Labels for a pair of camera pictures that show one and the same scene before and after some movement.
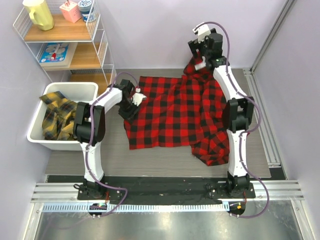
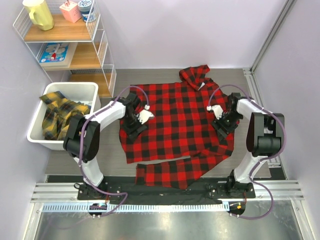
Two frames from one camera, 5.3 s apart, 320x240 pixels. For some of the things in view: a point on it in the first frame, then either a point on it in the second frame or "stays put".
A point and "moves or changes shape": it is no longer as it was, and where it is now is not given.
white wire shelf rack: [78, 52] stays put
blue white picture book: [56, 54] stays put
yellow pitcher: [40, 13] stays put
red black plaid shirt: [187, 111] moves or changes shape
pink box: [70, 11] stays put
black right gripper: [195, 45] → [218, 124]
